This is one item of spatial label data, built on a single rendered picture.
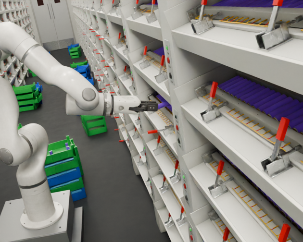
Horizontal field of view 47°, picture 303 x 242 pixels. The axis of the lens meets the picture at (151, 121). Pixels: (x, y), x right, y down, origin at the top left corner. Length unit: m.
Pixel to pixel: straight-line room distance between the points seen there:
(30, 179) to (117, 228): 0.75
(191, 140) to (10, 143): 0.74
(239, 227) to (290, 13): 0.46
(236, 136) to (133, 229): 1.45
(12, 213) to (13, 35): 0.86
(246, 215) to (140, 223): 1.35
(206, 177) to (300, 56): 0.58
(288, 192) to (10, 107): 1.14
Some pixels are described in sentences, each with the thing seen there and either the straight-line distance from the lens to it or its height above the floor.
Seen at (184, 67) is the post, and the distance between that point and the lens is 0.94.
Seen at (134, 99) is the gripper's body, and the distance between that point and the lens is 1.28.
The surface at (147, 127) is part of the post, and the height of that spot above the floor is 0.63.
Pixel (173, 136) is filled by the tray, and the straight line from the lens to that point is 1.24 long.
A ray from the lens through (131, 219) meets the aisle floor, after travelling 2.17.
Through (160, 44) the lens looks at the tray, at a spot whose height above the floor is 1.02.
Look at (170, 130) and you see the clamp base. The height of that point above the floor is 0.77.
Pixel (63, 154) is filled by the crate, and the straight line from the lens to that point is 2.33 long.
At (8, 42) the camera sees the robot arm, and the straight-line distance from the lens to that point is 1.33.
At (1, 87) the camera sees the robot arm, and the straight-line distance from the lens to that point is 1.45.
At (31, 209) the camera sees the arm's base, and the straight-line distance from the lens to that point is 1.63.
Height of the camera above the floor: 1.26
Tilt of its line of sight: 21 degrees down
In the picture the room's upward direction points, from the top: 9 degrees counter-clockwise
